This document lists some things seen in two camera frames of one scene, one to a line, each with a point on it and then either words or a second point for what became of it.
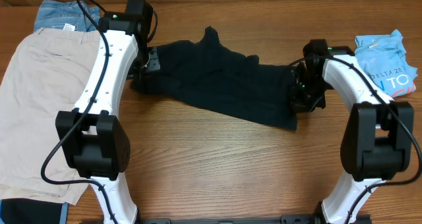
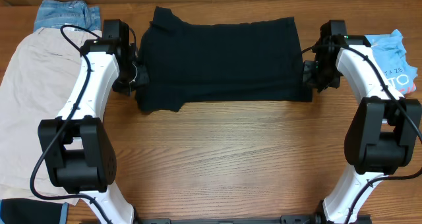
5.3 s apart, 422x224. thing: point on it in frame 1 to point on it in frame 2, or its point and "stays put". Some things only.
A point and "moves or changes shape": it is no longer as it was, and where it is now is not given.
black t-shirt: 203,74 moves or changes shape
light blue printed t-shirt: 384,57 stays put
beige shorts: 50,77 stays put
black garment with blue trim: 24,211 stays put
